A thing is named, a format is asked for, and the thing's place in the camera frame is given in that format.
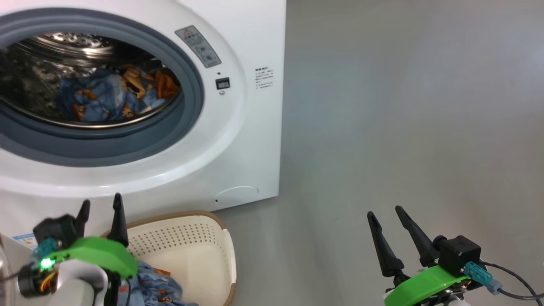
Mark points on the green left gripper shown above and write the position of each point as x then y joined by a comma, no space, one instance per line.
100,253

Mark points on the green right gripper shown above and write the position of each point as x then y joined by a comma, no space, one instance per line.
420,287

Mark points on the blue orange-print garment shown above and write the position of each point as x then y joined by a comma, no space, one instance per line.
153,284
102,95

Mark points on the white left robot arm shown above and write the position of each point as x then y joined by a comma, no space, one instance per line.
76,284

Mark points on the cream plastic laundry basket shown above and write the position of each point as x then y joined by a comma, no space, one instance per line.
195,263

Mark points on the grey rubber door gasket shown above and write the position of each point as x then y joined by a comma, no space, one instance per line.
189,114

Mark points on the white front-load washing machine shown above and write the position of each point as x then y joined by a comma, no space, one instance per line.
238,140

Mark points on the black door latch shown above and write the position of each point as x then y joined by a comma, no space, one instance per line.
222,83

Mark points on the blue energy label sticker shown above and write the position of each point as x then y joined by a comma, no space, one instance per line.
25,241

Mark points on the round white filter cover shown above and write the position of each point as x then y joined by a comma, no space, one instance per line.
237,196

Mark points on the perforated steel drum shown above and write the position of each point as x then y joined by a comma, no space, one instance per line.
63,46

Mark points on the grey warning sticker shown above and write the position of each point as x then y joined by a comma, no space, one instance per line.
199,46

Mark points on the printed text label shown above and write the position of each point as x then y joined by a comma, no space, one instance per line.
264,78

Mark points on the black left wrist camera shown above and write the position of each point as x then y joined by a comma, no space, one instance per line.
55,229

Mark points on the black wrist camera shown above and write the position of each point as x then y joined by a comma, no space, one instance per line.
55,229
459,255

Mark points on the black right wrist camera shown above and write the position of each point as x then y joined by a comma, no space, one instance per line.
459,255

